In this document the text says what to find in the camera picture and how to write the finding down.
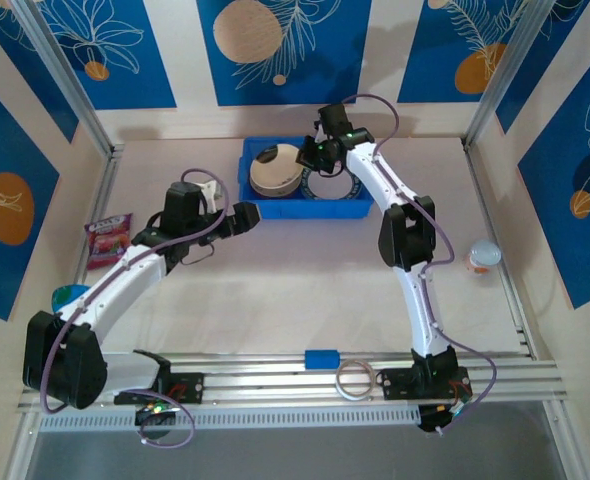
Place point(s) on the green rim lettered plate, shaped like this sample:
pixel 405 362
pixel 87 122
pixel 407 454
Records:
pixel 330 186

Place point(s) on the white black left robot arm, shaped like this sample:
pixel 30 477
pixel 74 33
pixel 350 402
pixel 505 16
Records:
pixel 120 280

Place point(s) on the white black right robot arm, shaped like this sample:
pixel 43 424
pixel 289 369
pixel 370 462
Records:
pixel 375 170

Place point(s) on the blue plastic bin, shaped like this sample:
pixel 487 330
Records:
pixel 315 211

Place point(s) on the purple candy bag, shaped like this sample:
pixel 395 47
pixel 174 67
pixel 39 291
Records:
pixel 107 242

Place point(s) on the blue green jelly cup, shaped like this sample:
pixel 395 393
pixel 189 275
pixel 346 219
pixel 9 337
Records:
pixel 65 297

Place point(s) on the blue plastic block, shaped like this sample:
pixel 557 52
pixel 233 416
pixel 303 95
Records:
pixel 322 359

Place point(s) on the orange white lidded cup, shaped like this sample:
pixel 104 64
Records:
pixel 482 252

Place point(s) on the black connector module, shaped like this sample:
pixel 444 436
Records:
pixel 432 417
pixel 152 417

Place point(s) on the aluminium side rail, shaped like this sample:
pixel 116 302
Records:
pixel 104 190
pixel 518 310

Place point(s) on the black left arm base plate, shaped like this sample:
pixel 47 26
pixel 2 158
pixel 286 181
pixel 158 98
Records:
pixel 190 387

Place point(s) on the aluminium rail frame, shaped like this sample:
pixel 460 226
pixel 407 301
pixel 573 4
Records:
pixel 275 385

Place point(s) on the aluminium corner post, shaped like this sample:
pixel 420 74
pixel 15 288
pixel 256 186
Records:
pixel 507 75
pixel 66 75

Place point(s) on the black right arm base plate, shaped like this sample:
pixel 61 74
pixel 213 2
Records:
pixel 395 385

